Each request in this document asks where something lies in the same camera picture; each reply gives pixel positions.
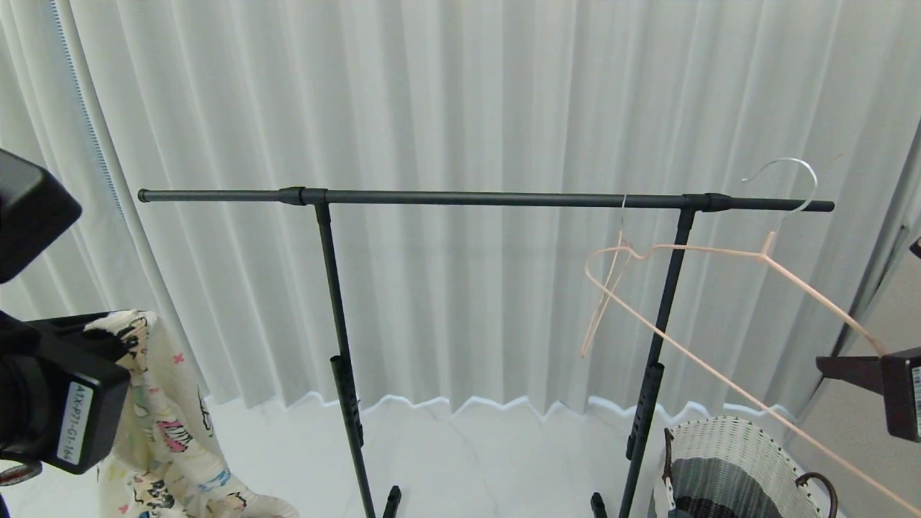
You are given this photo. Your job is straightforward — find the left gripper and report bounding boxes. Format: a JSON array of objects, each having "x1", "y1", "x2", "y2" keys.
[{"x1": 22, "y1": 315, "x2": 132, "y2": 476}]

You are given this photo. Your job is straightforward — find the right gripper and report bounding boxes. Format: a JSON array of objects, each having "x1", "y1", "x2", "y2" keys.
[{"x1": 881, "y1": 347, "x2": 921, "y2": 443}]

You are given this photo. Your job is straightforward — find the cream printed garment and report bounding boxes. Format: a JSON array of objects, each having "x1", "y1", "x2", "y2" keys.
[{"x1": 84, "y1": 309, "x2": 300, "y2": 518}]

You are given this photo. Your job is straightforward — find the pink clothes hanger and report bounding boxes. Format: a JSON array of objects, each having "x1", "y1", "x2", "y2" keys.
[
  {"x1": 584, "y1": 157, "x2": 921, "y2": 516},
  {"x1": 580, "y1": 193, "x2": 635, "y2": 359}
]

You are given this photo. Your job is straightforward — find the white laundry basket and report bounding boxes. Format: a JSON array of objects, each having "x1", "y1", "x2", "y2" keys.
[{"x1": 651, "y1": 416, "x2": 840, "y2": 518}]

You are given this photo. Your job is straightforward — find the black clothes rack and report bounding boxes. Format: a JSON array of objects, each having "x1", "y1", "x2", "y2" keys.
[{"x1": 137, "y1": 186, "x2": 836, "y2": 518}]

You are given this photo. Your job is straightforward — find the white curtain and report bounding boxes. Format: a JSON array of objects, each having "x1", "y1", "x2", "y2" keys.
[{"x1": 0, "y1": 0, "x2": 921, "y2": 427}]

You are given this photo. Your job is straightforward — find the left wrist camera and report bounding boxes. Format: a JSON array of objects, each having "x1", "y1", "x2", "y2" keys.
[{"x1": 0, "y1": 147, "x2": 83, "y2": 285}]

